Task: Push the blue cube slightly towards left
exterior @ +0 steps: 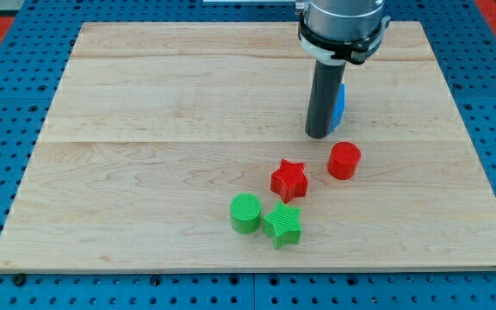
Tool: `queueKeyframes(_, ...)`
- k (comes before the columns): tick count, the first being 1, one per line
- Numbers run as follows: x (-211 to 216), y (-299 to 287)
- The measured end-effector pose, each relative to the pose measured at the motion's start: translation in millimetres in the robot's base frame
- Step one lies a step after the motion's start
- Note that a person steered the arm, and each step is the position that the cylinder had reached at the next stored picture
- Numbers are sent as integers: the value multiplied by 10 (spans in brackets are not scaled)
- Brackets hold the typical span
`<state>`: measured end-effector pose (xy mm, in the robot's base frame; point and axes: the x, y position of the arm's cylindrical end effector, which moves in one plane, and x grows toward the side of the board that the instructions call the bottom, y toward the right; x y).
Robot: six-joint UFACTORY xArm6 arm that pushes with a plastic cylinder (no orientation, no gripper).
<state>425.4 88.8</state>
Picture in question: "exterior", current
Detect black white tool mount ring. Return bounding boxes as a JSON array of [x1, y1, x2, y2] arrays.
[[298, 15, 391, 66]]

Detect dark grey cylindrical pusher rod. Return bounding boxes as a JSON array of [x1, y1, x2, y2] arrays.
[[305, 60, 345, 139]]

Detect blue cube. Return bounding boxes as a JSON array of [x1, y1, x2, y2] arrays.
[[329, 84, 345, 133]]

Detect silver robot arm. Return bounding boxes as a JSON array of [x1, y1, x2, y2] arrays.
[[295, 0, 391, 139]]

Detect red cylinder block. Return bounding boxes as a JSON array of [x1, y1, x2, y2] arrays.
[[327, 141, 362, 180]]

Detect red star block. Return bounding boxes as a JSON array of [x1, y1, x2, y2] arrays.
[[270, 159, 309, 203]]

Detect green star block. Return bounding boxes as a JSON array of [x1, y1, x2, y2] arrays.
[[262, 201, 303, 250]]

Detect green cylinder block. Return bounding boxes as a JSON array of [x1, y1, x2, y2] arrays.
[[230, 193, 263, 234]]

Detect light wooden board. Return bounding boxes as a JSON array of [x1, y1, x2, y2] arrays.
[[0, 22, 496, 274]]

